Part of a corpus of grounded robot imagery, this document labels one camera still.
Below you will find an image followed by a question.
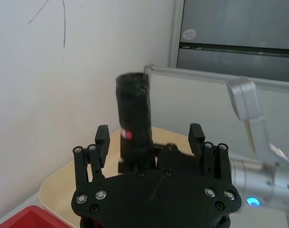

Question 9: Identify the cream plastic tray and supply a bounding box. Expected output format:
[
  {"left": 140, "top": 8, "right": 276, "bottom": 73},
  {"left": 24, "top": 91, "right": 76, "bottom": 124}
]
[{"left": 39, "top": 126, "right": 195, "bottom": 228}]

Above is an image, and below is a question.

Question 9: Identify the black tool with red switch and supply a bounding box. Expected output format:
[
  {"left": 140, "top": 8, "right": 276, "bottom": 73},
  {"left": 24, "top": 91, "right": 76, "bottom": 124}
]
[{"left": 115, "top": 72, "right": 157, "bottom": 174}]

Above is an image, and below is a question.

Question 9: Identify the white partition panel, aluminium frame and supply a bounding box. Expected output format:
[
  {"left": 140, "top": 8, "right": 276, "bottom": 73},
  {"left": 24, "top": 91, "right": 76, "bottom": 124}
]
[{"left": 143, "top": 64, "right": 289, "bottom": 167}]

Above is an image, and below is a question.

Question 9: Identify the red plastic bin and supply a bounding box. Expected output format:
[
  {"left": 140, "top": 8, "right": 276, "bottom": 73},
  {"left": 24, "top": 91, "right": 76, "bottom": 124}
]
[{"left": 0, "top": 205, "right": 69, "bottom": 228}]

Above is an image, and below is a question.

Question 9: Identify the grey glass-door cabinet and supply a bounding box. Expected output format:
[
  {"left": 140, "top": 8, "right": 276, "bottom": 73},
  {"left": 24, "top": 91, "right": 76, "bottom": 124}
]
[{"left": 168, "top": 0, "right": 289, "bottom": 83}]

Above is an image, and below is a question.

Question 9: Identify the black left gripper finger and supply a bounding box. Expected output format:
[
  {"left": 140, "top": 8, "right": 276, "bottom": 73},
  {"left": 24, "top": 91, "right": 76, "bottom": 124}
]
[{"left": 72, "top": 124, "right": 111, "bottom": 189}]

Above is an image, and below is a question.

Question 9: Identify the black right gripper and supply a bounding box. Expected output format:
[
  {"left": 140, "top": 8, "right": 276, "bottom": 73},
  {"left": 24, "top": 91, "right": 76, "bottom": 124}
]
[{"left": 153, "top": 123, "right": 233, "bottom": 186}]

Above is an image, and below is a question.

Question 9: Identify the round white sticker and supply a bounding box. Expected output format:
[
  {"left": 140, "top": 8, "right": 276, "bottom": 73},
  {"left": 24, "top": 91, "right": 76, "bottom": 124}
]
[{"left": 182, "top": 28, "right": 197, "bottom": 40}]

